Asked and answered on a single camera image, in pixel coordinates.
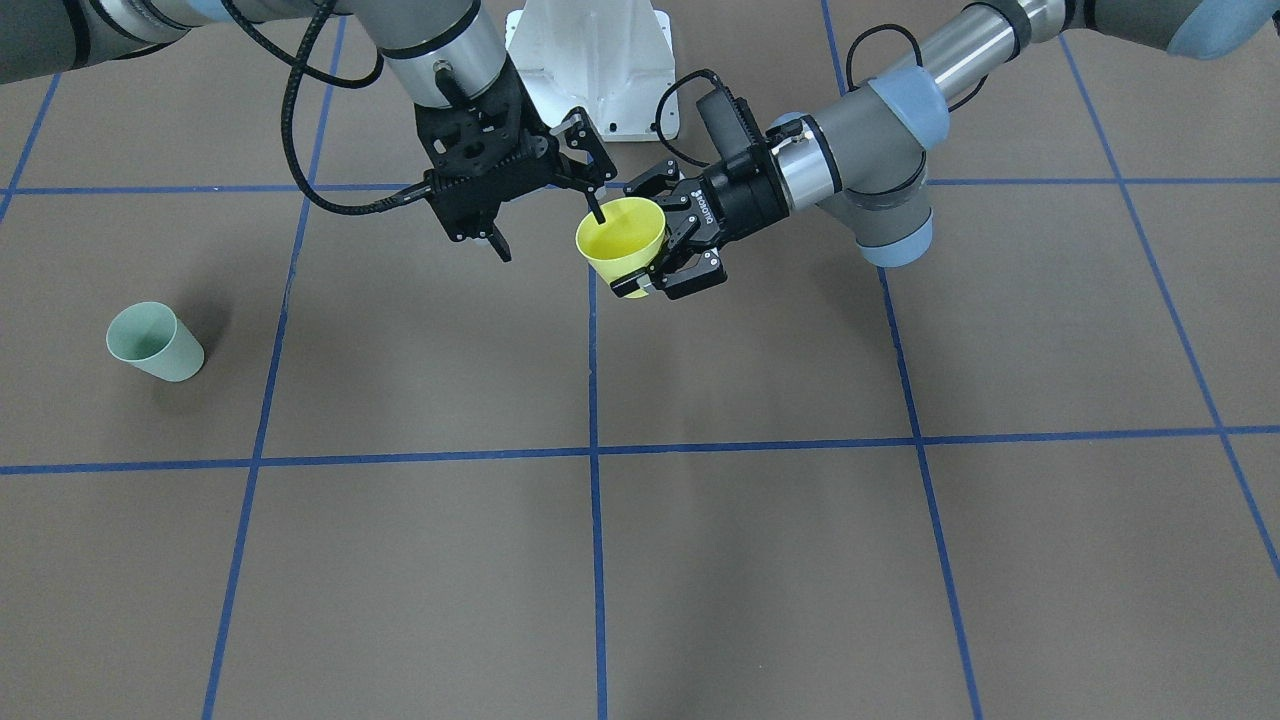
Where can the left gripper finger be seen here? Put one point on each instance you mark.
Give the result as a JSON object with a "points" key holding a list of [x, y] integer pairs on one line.
{"points": [[658, 184], [681, 274]]}

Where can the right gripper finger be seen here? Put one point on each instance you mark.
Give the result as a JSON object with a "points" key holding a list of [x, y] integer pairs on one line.
{"points": [[499, 243], [582, 164]]}

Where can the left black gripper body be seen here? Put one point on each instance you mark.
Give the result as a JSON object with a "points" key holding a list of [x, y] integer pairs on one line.
{"points": [[741, 199]]}

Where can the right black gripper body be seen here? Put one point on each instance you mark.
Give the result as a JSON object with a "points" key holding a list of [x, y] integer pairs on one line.
{"points": [[532, 150]]}

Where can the yellow plastic cup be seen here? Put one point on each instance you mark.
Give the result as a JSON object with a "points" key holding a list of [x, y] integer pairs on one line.
{"points": [[629, 239]]}

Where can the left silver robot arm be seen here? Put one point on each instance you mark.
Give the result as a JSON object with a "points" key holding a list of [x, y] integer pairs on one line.
{"points": [[864, 158]]}

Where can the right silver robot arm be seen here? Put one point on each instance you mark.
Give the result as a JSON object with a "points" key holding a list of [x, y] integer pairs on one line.
{"points": [[413, 40]]}

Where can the green plastic cup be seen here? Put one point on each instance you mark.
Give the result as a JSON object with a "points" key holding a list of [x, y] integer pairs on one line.
{"points": [[150, 337]]}

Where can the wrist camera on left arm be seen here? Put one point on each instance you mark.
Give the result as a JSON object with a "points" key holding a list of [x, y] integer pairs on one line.
{"points": [[735, 135]]}

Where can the white pedestal mount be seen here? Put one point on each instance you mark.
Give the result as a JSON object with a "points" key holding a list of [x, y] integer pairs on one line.
{"points": [[614, 59]]}

